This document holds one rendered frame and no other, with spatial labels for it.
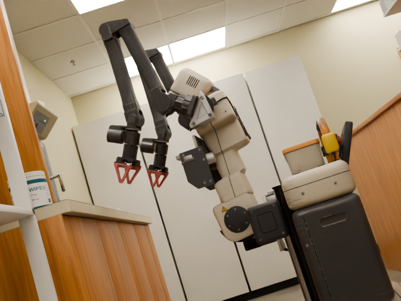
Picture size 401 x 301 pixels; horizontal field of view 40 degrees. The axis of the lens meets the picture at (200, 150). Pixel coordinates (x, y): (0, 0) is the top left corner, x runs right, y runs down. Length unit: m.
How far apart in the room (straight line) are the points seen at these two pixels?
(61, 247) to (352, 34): 5.20
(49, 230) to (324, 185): 0.95
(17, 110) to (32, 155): 0.22
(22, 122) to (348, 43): 4.59
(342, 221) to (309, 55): 4.48
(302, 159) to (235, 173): 0.27
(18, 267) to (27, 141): 0.82
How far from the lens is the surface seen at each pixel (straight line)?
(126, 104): 2.19
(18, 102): 2.55
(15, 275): 1.83
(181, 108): 2.11
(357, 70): 6.40
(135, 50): 2.23
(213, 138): 2.24
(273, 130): 5.63
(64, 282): 1.79
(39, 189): 1.98
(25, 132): 2.51
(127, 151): 2.16
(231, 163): 2.23
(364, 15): 6.63
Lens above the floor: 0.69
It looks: 9 degrees up
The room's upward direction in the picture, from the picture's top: 18 degrees counter-clockwise
